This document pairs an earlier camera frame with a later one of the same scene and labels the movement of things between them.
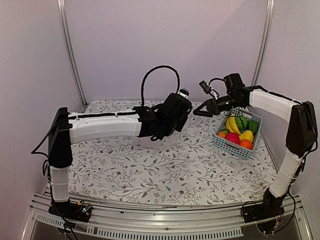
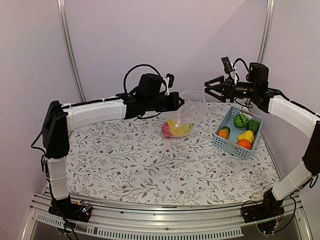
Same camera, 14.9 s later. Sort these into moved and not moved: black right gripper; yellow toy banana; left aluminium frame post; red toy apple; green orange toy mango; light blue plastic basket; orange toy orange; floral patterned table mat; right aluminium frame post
Moved: yellow toy banana; black right gripper; red toy apple
Not moved: orange toy orange; right aluminium frame post; floral patterned table mat; left aluminium frame post; green orange toy mango; light blue plastic basket
